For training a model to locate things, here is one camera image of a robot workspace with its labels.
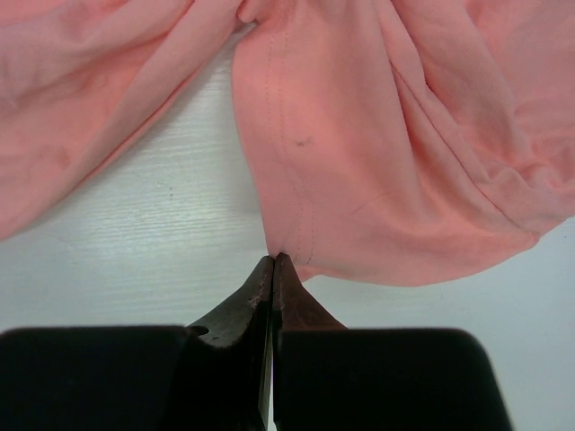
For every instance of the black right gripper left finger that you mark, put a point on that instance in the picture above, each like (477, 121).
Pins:
(222, 378)

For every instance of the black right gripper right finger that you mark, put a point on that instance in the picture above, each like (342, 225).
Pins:
(300, 328)

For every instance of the pink t shirt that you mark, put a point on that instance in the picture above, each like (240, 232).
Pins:
(402, 143)

